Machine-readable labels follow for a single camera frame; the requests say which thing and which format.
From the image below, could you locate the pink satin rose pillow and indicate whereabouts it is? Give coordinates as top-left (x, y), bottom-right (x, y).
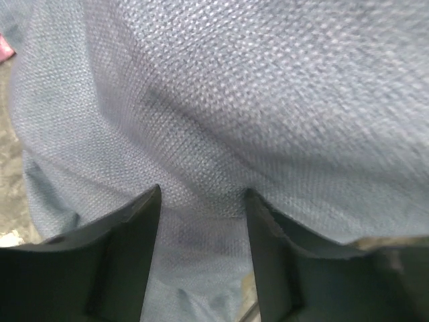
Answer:
top-left (0, 34), bottom-right (16, 64)

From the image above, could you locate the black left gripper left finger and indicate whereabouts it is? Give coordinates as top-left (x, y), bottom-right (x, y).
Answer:
top-left (1, 186), bottom-right (161, 321)

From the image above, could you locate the blue-grey pillowcase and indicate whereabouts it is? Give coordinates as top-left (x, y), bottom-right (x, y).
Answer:
top-left (1, 1), bottom-right (428, 321)

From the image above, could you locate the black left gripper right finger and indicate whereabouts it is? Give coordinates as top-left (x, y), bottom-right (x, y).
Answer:
top-left (244, 190), bottom-right (428, 321)

